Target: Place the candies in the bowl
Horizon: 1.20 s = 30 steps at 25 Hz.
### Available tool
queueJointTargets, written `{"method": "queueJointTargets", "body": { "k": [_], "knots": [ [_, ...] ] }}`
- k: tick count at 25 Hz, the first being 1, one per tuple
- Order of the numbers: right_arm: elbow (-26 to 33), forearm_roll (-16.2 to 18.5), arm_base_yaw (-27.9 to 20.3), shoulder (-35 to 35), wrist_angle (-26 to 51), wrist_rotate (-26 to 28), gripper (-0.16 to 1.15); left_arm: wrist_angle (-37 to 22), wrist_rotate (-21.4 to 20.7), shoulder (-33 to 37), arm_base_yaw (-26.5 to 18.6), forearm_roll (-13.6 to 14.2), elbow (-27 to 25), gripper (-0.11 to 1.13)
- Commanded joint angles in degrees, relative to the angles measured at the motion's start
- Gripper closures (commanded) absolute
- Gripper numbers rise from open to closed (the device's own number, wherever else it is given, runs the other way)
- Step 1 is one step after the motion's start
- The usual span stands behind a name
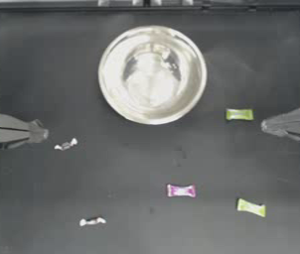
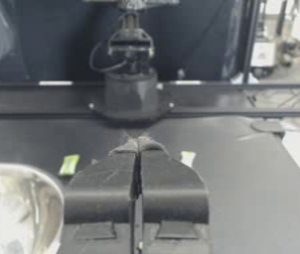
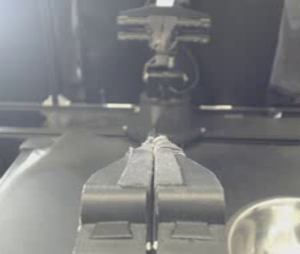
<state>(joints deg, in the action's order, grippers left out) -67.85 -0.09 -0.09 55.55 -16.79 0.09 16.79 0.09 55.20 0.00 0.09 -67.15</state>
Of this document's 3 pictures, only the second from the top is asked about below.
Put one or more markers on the green candy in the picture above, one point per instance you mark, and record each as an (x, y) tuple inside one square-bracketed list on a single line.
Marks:
[(188, 158), (69, 164)]

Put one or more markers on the steel bowl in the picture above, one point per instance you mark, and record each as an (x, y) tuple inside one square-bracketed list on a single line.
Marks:
[(15, 211)]

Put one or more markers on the black backdrop curtain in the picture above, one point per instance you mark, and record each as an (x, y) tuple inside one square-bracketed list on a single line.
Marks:
[(192, 39)]

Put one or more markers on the white label strip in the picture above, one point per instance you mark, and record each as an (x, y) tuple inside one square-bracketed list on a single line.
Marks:
[(188, 82), (56, 83)]

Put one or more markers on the white background box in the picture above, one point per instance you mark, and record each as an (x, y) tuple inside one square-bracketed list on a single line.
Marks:
[(263, 54)]

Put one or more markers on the black upright post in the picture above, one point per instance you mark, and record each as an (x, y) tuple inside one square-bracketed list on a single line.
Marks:
[(251, 39)]

